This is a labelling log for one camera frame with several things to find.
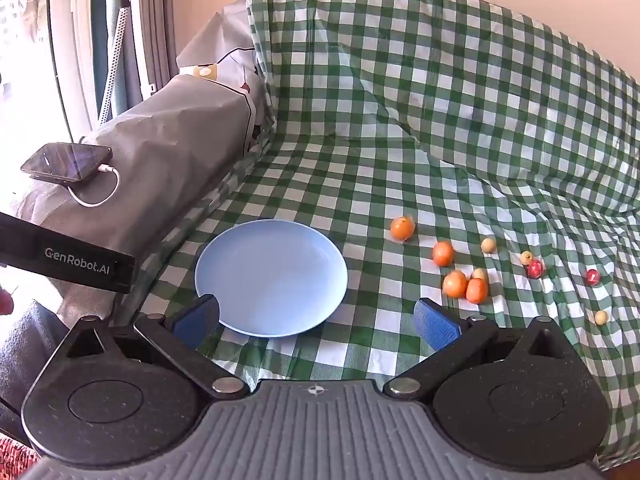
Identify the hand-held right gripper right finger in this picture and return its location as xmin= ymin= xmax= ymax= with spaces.
xmin=383 ymin=297 xmax=569 ymax=402

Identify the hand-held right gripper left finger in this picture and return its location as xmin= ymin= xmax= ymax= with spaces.
xmin=64 ymin=294 xmax=251 ymax=402

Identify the orange tangerine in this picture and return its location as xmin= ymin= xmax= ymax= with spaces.
xmin=390 ymin=215 xmax=416 ymax=242
xmin=442 ymin=270 xmax=469 ymax=299

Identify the light blue plate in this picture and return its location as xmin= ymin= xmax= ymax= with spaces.
xmin=194 ymin=219 xmax=348 ymax=338

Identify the red tomato on cloth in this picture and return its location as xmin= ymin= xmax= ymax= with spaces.
xmin=465 ymin=277 xmax=489 ymax=305

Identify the black smartphone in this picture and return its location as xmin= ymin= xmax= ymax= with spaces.
xmin=20 ymin=142 xmax=113 ymax=183

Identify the dark grey fabric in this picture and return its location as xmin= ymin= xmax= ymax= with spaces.
xmin=0 ymin=299 xmax=71 ymax=438

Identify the grey fabric covered box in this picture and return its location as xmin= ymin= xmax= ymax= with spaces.
xmin=10 ymin=74 xmax=261 ymax=321

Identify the green checked cloth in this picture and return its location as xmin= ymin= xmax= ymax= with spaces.
xmin=120 ymin=0 xmax=640 ymax=471

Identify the grey perforated pole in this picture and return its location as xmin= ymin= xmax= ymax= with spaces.
xmin=97 ymin=2 xmax=132 ymax=127

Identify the red patterned cloth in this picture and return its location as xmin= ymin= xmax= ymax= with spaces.
xmin=0 ymin=434 xmax=40 ymax=470

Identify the white printed cloth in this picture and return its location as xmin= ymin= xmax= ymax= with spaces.
xmin=176 ymin=0 xmax=273 ymax=153

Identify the white charging cable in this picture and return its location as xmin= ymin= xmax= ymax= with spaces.
xmin=67 ymin=164 xmax=122 ymax=208

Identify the white window frame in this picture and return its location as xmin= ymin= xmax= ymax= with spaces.
xmin=42 ymin=0 xmax=173 ymax=131

